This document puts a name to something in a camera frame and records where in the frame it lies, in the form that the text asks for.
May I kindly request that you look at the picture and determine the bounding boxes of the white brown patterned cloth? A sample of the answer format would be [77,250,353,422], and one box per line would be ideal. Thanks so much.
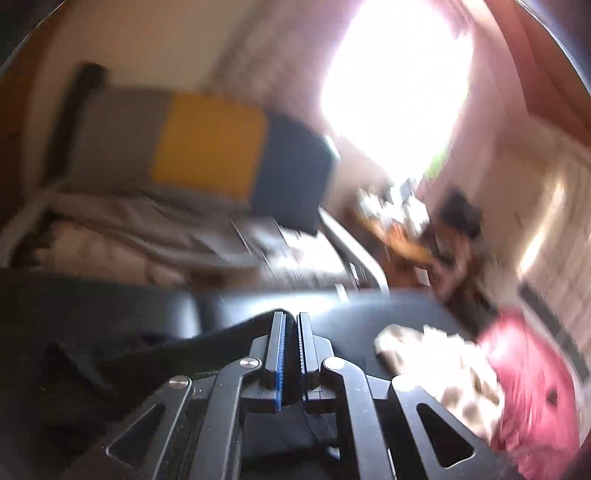
[374,323,506,439]

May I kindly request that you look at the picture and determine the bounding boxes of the white metal frame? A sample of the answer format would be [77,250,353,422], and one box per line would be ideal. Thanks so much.
[0,182,391,294]

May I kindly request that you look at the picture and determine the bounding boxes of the grey blanket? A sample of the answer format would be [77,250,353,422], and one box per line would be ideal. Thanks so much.
[9,185,287,289]

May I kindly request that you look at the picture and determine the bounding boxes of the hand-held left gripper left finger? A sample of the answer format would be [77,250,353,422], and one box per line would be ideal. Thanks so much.
[105,311,287,480]

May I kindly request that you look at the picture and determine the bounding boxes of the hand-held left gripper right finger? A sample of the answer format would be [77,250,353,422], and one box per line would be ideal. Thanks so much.
[298,312,511,480]

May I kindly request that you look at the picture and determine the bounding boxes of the black shirt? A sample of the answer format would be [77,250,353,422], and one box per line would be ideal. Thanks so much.
[41,308,342,462]

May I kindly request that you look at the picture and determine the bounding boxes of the maroon cloth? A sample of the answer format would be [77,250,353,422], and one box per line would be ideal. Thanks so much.
[478,307,583,478]

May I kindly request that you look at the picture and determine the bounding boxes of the black leather seat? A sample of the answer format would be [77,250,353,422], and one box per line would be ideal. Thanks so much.
[0,270,476,480]

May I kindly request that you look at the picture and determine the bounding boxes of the black upright bar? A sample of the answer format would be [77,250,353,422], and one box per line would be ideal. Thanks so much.
[46,62,108,185]

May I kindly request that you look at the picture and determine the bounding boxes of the cluttered wooden desk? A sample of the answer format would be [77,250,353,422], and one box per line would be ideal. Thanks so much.
[355,180,485,287]

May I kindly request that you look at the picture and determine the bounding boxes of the grey yellow blue cushion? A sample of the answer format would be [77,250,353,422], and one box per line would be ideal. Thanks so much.
[69,85,342,234]

